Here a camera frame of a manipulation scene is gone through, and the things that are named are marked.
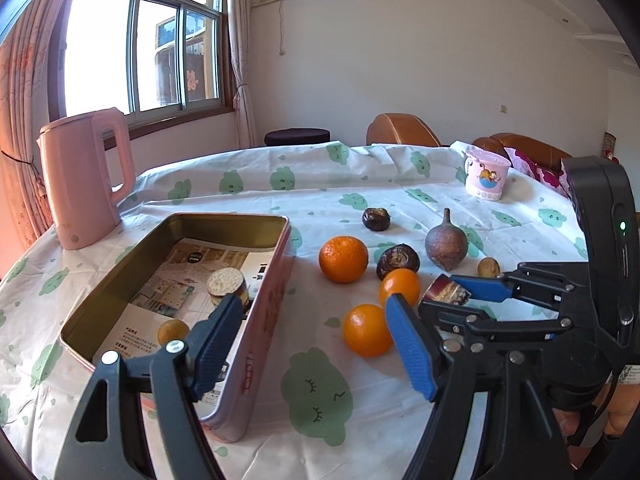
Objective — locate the round rice cracker stack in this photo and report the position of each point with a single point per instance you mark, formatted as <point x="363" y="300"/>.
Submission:
<point x="225" y="282"/>

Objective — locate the rectangular metal tin box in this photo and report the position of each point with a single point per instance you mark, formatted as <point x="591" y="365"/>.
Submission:
<point x="265" y="310"/>

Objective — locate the pink patterned curtain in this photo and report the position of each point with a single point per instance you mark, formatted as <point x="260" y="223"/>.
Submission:
<point x="25" y="110"/>

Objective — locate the pink cartoon cup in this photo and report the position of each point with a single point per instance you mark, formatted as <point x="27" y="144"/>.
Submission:
<point x="487" y="175"/>

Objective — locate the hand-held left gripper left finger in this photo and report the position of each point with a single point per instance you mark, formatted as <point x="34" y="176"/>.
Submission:
<point x="216" y="345"/>

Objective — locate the printed paper leaflet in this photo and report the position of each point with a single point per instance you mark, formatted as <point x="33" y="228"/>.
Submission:
<point x="170" y="280"/>

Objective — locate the red ornament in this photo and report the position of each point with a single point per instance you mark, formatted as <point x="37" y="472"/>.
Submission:
<point x="610" y="147"/>

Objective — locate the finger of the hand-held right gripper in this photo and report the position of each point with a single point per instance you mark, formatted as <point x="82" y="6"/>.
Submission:
<point x="480" y="325"/>
<point x="480" y="287"/>

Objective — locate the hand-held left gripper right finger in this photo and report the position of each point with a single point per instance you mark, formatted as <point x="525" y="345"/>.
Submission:
<point x="407" y="350"/>

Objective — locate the pale tied curtain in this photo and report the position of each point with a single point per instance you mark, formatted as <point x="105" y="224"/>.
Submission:
<point x="242" y="60"/>

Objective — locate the dark round stool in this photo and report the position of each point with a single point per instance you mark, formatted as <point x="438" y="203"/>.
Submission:
<point x="297" y="136"/>

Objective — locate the brown leather armchair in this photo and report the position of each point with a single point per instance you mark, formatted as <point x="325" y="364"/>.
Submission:
<point x="400" y="130"/>

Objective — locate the brown leather sofa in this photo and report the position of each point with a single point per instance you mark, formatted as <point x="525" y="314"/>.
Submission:
<point x="525" y="146"/>

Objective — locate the small bright orange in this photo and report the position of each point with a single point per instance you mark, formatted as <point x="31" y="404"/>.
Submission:
<point x="365" y="330"/>
<point x="400" y="285"/>

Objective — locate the pink electric kettle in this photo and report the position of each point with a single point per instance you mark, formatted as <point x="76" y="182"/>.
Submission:
<point x="80" y="185"/>

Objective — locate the pink floral pillow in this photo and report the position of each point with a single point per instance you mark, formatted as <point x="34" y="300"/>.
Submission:
<point x="540" y="172"/>

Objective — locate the large bright orange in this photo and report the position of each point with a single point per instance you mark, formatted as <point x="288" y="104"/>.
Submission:
<point x="344" y="259"/>

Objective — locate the small dull orange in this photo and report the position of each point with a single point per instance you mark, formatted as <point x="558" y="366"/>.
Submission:
<point x="172" y="332"/>

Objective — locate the sliding glass window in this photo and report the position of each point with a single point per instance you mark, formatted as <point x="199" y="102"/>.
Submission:
<point x="100" y="60"/>

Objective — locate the dark round radish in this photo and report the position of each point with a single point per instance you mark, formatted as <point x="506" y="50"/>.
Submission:
<point x="445" y="245"/>

